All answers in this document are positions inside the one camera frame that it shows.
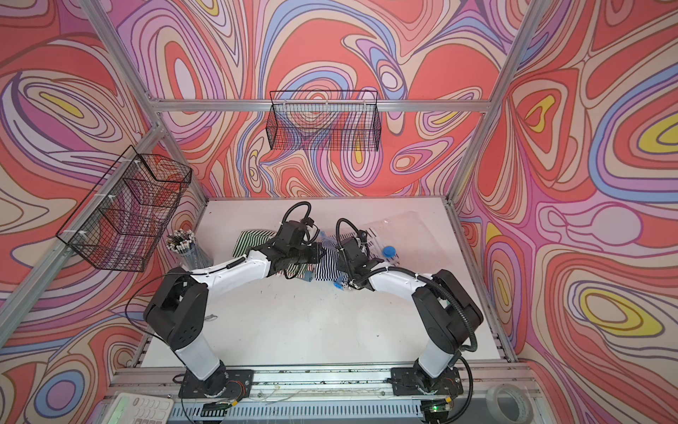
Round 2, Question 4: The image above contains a black wire basket left wall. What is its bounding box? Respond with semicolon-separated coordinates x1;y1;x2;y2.
56;147;192;272

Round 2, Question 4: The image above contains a clear vacuum bag blue zip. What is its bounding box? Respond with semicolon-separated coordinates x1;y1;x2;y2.
325;212;452;289

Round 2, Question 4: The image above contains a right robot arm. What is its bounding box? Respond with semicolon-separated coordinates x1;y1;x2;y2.
337;238;484;381

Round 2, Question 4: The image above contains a white calculator keypad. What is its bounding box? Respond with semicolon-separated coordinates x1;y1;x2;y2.
102;393;174;424

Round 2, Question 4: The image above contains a green white striped tank top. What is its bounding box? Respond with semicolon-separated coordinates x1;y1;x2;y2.
232;230;275;258

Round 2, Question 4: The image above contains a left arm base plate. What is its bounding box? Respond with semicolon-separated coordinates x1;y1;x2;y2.
178;369;254;400

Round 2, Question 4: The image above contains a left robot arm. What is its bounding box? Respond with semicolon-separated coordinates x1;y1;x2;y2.
143;217;325;383

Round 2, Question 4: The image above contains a cup of pens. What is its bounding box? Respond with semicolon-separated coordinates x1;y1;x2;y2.
166;229;214;270

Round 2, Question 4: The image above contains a clear tape roll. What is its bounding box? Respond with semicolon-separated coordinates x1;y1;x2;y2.
486;383;534;424

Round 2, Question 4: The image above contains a black wire basket back wall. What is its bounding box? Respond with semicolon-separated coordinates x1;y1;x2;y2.
266;88;381;152

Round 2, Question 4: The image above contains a black wire basket wall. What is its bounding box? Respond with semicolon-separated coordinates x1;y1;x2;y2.
266;88;381;152
56;147;192;272

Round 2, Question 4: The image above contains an aluminium front rail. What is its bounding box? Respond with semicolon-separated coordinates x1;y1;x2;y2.
104;361;541;403

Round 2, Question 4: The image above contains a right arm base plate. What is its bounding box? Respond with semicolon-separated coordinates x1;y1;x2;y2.
386;367;464;399

